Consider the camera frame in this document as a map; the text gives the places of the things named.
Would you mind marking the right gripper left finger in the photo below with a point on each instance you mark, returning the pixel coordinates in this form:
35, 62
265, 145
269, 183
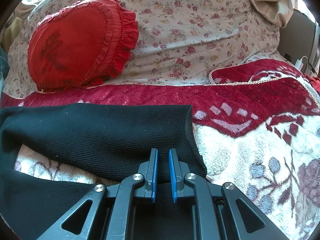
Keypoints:
107, 212

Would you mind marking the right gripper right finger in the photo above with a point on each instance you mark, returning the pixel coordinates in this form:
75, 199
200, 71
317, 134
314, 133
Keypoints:
219, 212

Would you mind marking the black pants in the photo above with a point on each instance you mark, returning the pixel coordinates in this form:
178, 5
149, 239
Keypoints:
108, 141

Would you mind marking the red and white plush blanket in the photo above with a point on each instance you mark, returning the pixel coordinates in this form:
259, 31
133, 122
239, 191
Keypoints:
255, 124

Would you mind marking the red heart-shaped ruffled pillow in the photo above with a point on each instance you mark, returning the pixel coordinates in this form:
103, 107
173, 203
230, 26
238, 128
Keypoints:
82, 45

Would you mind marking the floral beige quilt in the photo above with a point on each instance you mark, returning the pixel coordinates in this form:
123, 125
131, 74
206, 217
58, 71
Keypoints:
180, 41

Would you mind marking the white charger with cable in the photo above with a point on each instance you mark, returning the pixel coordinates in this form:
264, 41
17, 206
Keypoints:
299, 65

